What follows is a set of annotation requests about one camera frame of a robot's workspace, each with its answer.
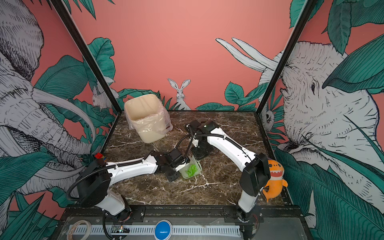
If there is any light green dustpan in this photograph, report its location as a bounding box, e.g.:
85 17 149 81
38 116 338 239
179 156 202 179

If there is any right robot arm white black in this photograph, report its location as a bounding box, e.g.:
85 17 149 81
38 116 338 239
185 120 271 222

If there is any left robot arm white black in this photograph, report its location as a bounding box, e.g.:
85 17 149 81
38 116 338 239
66 148 190 219

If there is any cream trash bin with bag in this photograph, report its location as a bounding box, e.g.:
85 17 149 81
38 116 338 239
124 94 173 144

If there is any green paper scrap near bin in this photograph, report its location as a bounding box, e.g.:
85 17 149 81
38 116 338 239
186 165 199 178

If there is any blue round button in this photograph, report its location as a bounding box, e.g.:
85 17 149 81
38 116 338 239
154 220 173 240

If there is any orange plush toy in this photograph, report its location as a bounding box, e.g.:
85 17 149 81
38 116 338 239
263 160 288 203

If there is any coiled clear cable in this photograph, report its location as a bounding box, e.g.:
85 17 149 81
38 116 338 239
66 220 92 240

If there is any white slotted cable duct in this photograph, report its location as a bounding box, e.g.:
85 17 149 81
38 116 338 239
67 224 241 237

